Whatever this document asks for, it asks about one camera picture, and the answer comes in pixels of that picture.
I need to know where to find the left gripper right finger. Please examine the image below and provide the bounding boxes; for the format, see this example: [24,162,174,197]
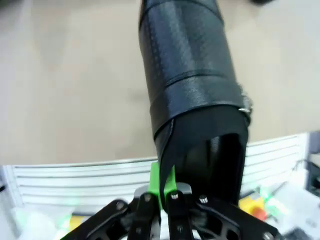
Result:
[164,166,280,240]

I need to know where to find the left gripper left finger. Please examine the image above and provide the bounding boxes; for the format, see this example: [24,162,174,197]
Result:
[59,162,162,240]

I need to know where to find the black leather shoe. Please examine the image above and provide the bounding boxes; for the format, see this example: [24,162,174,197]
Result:
[138,0,253,208]

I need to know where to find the yellow emergency stop button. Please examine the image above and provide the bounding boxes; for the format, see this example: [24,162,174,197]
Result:
[68,213,90,232]
[238,194,267,222]

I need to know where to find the white slatted rail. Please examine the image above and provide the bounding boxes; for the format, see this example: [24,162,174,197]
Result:
[0,133,308,208]

